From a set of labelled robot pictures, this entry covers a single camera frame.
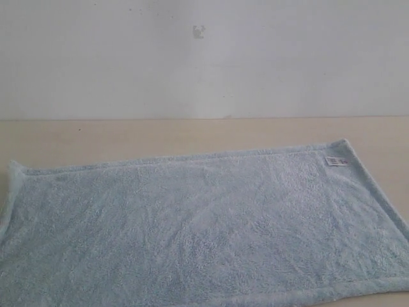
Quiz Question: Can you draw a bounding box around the white printed label sticker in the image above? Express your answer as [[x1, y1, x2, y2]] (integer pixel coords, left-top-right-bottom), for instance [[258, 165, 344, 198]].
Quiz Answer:
[[325, 156, 349, 166]]

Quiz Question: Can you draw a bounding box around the light blue terry towel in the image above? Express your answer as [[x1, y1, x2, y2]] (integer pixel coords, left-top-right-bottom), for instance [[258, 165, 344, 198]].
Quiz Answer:
[[1, 140, 408, 306]]

